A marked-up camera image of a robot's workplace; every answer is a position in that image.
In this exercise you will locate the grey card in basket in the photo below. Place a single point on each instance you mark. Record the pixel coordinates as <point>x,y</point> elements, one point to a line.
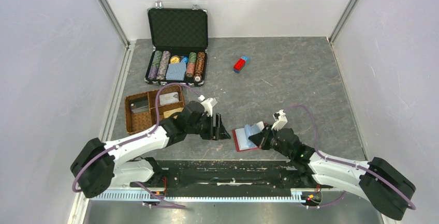
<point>169,98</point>

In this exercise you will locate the grey purple chip stack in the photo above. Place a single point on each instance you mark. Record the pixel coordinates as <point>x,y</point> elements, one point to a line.
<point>163,65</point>

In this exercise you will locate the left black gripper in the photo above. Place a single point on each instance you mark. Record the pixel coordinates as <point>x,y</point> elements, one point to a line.
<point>217,132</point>

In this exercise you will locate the black poker chip case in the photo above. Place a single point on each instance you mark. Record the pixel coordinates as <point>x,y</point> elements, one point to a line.
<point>179,31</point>

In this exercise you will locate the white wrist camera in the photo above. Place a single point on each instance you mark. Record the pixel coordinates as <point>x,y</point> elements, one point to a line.
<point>280,120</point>
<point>208,104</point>

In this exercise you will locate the red blue toy brick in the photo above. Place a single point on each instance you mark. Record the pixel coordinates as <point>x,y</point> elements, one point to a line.
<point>240,64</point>

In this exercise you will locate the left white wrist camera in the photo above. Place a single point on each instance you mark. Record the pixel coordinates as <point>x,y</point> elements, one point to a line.
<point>208,104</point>

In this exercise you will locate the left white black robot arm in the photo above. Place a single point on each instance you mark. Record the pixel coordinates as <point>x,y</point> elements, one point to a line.
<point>101,165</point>

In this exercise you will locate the brown woven divided basket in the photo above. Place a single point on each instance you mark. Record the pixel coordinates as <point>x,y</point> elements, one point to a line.
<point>136,123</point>

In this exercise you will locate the yellow dealer button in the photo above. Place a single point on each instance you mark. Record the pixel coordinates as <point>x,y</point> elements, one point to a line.
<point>174,59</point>

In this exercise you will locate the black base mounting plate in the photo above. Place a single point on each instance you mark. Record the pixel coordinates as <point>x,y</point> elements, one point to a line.
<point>221,178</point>

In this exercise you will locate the dark card in basket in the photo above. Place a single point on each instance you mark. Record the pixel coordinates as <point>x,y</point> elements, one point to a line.
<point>139,105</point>

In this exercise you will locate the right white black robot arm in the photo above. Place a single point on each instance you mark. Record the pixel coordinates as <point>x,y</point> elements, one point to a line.
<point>376,181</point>

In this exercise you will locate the green purple chip stack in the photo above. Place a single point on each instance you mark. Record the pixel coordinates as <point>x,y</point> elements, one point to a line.
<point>155,65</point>

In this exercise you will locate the brown orange chip stack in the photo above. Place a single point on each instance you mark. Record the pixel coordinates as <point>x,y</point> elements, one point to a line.
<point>200,61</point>

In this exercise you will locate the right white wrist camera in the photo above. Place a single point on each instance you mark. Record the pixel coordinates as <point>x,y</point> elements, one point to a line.
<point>280,120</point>

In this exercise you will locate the orange VIP card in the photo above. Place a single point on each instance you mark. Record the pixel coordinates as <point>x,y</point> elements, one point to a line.
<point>172,113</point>

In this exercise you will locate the red leather card holder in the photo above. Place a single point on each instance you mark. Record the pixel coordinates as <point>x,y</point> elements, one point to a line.
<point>241,136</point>

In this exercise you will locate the blue playing card deck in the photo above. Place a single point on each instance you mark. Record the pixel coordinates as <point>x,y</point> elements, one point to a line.
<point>176,71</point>

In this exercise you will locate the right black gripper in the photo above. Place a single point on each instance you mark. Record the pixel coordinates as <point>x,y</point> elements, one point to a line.
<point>260,138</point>

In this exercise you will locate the green red chip stack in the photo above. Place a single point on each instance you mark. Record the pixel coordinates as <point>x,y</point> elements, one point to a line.
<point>191,64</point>

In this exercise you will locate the white toothed cable rail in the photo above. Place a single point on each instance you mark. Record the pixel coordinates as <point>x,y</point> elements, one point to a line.
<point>144,196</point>

